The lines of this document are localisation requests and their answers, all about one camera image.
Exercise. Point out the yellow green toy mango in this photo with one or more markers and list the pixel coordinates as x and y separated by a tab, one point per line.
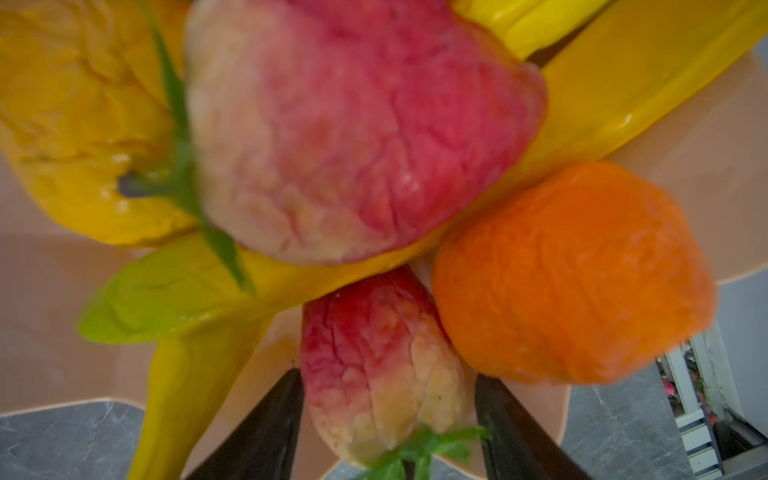
206	329

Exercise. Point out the orange toy tangerine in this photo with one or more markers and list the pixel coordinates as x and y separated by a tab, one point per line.
584	278

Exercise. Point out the yellow toy banana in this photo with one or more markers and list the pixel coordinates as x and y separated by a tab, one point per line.
630	63

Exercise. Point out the large red toy peach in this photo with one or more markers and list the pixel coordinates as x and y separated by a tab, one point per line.
330	132

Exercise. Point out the peach plastic fruit bowl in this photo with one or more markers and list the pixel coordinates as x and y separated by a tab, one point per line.
71	409

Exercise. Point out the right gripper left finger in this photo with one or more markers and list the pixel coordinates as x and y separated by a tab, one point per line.
263	445

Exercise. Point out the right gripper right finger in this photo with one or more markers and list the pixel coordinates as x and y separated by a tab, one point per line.
518	447

